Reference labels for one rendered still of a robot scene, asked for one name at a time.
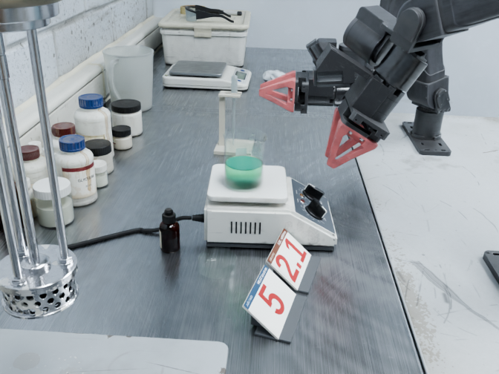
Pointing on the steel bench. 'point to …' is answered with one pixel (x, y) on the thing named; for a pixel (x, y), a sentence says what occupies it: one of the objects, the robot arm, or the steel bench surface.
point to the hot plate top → (269, 190)
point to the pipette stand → (223, 119)
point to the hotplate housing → (261, 225)
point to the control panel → (308, 204)
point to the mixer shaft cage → (70, 266)
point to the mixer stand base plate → (106, 354)
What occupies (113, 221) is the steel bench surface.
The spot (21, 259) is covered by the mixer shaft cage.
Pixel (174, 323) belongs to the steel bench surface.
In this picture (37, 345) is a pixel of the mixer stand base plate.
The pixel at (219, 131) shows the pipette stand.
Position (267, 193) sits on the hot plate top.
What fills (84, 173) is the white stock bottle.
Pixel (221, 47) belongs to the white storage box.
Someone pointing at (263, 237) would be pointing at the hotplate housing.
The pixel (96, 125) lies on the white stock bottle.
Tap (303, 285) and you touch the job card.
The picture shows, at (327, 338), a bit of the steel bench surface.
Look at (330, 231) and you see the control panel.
